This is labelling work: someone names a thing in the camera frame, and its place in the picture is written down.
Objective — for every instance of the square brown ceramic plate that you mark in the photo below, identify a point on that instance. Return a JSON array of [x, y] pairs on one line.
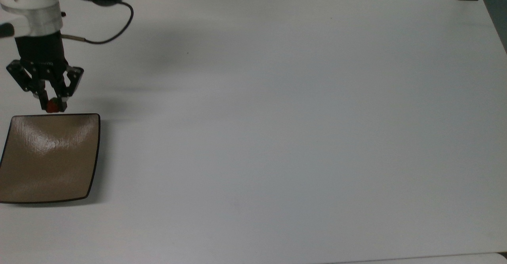
[[47, 161]]

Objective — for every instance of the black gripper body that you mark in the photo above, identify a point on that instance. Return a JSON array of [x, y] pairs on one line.
[[39, 52]]

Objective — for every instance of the small red toy strawberry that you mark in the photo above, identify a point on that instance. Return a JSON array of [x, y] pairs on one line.
[[52, 106]]

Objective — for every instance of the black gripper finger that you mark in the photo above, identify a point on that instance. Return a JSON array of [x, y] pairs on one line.
[[73, 78], [20, 76]]

